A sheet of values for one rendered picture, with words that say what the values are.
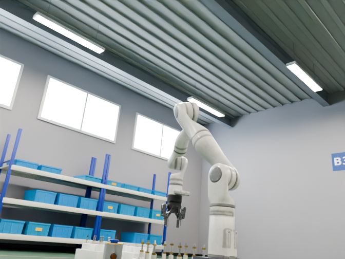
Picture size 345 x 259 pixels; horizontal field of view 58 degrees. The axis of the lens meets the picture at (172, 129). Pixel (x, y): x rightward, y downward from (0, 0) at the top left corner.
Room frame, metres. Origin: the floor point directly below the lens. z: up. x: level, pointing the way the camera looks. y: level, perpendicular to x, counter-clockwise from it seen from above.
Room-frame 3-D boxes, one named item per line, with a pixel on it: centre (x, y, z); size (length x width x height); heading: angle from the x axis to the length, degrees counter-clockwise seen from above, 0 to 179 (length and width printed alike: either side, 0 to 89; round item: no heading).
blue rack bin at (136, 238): (7.25, 0.63, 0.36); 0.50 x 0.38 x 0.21; 43
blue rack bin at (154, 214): (7.55, 0.32, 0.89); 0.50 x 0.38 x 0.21; 42
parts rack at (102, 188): (6.52, 1.47, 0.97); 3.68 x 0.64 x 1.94; 133
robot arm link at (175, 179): (1.62, -0.05, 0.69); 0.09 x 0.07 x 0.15; 95
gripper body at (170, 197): (1.62, -0.04, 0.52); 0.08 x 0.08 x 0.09
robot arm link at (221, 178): (1.16, -0.21, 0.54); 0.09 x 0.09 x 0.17; 40
